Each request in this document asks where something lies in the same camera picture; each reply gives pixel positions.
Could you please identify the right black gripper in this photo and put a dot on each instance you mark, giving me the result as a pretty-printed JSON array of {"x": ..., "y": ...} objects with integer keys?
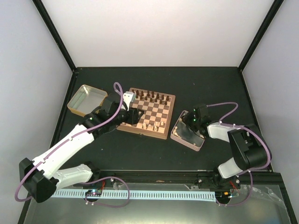
[{"x": 187, "y": 117}]

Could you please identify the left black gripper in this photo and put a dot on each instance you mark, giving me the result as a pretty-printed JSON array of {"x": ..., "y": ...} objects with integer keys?
[{"x": 133, "y": 118}]

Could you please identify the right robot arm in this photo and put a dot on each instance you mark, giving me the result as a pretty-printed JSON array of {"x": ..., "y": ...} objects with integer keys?
[{"x": 248, "y": 147}]

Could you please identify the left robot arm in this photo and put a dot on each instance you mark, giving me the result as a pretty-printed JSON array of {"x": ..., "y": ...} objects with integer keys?
[{"x": 42, "y": 176}]

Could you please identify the wooden chess board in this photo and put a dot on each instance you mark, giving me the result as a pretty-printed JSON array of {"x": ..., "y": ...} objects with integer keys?
[{"x": 152, "y": 114}]

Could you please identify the dark chess pieces row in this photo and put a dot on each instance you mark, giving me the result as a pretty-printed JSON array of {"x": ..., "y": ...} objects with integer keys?
[{"x": 147, "y": 97}]

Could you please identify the pink tin with pieces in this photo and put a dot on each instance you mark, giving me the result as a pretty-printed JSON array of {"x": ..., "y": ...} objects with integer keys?
[{"x": 182, "y": 134}]

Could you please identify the small circuit board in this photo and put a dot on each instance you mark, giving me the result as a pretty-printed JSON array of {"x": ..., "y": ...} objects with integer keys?
[{"x": 94, "y": 192}]

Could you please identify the gold metal tin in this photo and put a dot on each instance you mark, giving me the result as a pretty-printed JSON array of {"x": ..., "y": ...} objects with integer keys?
[{"x": 86, "y": 99}]

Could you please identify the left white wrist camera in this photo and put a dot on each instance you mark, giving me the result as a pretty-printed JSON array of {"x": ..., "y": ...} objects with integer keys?
[{"x": 128, "y": 98}]

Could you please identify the light blue cable duct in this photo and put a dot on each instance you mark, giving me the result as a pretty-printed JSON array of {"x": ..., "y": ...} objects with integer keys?
[{"x": 139, "y": 195}]

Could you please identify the black mounting rail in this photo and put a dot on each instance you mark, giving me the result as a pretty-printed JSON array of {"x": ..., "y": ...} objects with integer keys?
[{"x": 203, "y": 179}]

